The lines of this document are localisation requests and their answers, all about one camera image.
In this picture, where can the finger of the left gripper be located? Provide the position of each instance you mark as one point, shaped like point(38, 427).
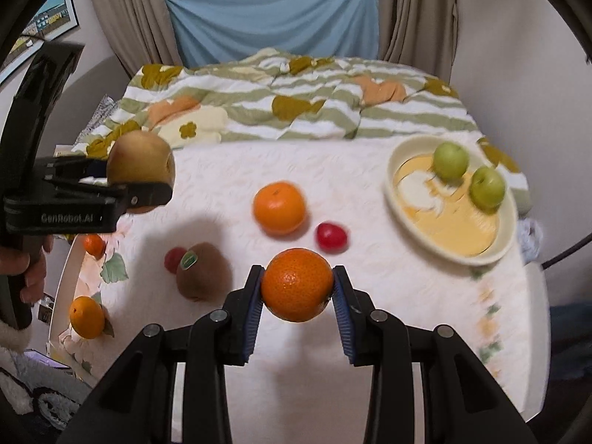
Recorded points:
point(145, 196)
point(74, 167)

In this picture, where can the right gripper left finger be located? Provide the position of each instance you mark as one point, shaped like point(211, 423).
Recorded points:
point(132, 402)

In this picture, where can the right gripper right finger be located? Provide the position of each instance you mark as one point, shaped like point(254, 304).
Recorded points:
point(426, 384)

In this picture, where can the reddish yellow apple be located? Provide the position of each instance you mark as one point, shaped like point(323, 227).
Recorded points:
point(141, 157)

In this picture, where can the tiny orange kumquat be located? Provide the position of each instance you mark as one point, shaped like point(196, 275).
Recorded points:
point(94, 245)

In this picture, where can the red cherry tomato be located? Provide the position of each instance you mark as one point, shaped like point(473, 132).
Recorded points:
point(331, 238)
point(172, 259)

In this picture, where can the small mandarin orange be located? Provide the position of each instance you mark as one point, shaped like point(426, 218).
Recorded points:
point(86, 317)

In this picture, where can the brown kiwi with sticker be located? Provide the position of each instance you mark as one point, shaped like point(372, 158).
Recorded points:
point(204, 274)

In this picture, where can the large orange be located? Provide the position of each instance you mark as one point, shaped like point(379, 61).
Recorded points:
point(279, 208)

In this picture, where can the person's left hand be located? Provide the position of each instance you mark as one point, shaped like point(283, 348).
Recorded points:
point(16, 262)

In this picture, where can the grey headboard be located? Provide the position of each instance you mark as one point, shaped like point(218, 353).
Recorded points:
point(77, 103)

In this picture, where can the white floral table cloth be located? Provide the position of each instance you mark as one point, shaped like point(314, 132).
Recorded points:
point(242, 376)

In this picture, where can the framed houses picture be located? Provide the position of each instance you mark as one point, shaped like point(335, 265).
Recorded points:
point(52, 20)

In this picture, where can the green striped floral quilt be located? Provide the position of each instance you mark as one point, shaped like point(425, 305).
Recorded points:
point(274, 95)

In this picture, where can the beige curtain left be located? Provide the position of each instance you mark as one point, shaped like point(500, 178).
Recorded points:
point(138, 31)

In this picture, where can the beige curtain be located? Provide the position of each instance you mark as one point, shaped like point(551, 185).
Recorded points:
point(419, 33)
point(138, 31)

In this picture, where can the white plastic bag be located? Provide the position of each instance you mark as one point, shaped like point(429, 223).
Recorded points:
point(530, 237)

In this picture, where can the cream yellow plate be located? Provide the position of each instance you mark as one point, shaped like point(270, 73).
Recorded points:
point(441, 217)

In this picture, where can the green apple right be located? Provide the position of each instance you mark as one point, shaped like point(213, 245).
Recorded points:
point(487, 188)

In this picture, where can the green apple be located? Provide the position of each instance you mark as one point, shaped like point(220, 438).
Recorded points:
point(450, 161)
point(487, 188)

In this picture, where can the green apple left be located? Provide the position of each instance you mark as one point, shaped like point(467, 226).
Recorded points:
point(450, 161)

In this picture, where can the blue cloth over window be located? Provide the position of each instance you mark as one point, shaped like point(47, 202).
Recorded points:
point(214, 31)

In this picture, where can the beige curtain right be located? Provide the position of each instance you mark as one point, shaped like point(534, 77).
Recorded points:
point(419, 33)

